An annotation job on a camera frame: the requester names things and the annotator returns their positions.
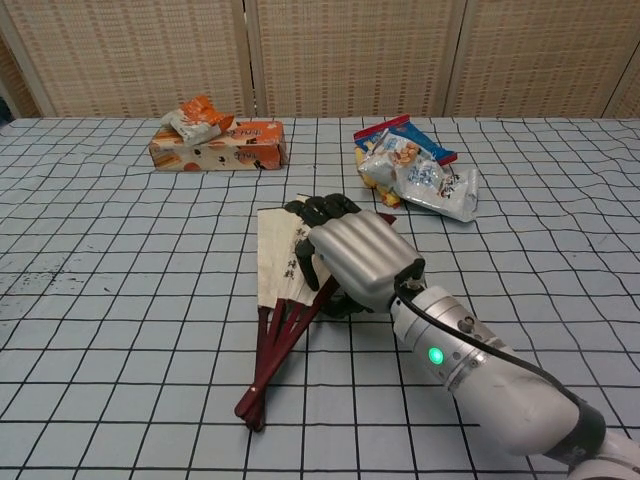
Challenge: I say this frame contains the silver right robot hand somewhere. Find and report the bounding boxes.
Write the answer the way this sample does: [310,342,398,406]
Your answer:
[283,192,427,319]

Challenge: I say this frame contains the orange white snack packet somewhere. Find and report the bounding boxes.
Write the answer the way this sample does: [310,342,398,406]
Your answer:
[160,95,237,146]

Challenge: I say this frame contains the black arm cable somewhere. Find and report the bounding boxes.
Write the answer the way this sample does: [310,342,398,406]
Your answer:
[393,273,587,407]

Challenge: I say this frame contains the yellow snack bag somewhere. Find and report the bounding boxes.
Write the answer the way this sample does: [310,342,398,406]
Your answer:
[354,143,402,209]

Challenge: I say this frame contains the blue snack bag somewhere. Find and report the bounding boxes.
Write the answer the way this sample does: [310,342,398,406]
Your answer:
[352,114,459,167]

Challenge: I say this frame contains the blue grid tablecloth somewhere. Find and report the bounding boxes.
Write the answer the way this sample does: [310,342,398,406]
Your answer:
[0,116,640,480]

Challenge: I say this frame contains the dark red paper folding fan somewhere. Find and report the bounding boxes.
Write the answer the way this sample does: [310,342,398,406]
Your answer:
[234,193,399,432]

